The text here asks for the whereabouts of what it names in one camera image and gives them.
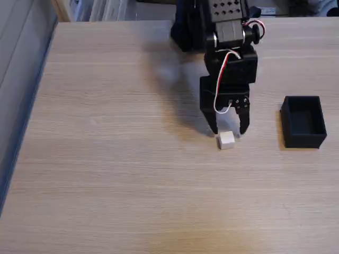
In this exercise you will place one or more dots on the dark blue pouch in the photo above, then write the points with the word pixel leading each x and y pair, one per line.
pixel 254 12

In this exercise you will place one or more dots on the white block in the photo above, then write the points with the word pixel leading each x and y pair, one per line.
pixel 226 139

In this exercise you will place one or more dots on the white folded curtain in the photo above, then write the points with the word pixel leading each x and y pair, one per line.
pixel 112 10

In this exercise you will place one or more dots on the black open box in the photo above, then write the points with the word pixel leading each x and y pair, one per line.
pixel 304 124

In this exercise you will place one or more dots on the wooden post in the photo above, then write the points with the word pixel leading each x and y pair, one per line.
pixel 60 10

